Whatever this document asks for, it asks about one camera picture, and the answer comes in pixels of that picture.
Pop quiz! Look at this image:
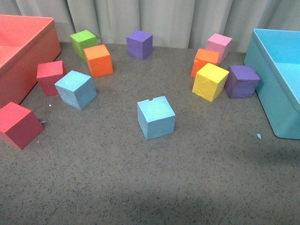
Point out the notched light blue foam block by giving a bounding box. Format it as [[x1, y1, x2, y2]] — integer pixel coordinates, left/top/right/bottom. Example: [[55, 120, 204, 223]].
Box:
[[137, 96, 176, 140]]

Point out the yellow foam block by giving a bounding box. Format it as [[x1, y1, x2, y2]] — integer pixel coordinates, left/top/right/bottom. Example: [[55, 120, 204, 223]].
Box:
[[192, 63, 229, 102]]

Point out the chipped orange foam block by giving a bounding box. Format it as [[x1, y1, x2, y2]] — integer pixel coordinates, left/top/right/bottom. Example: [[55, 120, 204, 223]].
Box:
[[191, 49, 219, 78]]

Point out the grey pleated curtain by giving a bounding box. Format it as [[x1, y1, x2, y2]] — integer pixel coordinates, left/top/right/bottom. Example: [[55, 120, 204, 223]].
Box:
[[0, 0, 300, 52]]

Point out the pink foam block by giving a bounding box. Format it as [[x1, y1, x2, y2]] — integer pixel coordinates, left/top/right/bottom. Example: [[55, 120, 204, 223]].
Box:
[[206, 33, 233, 64]]

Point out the cracked purple foam block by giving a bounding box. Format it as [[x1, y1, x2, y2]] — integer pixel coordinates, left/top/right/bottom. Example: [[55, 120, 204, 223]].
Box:
[[224, 65, 260, 98]]

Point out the green foam block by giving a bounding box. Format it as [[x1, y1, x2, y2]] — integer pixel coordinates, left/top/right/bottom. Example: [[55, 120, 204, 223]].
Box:
[[70, 30, 98, 60]]

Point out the red foam block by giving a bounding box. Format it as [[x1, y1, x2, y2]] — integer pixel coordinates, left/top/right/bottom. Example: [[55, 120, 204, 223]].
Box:
[[0, 102, 44, 149], [37, 60, 67, 96]]

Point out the near red foam block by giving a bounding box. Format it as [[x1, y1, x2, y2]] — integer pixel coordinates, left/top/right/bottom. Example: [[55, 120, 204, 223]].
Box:
[[0, 102, 44, 149]]

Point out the light blue plastic bin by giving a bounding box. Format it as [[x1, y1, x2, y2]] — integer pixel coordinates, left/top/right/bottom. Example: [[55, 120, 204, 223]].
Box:
[[244, 29, 300, 140]]

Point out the salmon red plastic bin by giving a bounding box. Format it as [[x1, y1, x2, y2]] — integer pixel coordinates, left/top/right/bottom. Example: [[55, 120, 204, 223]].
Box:
[[0, 15, 61, 107]]

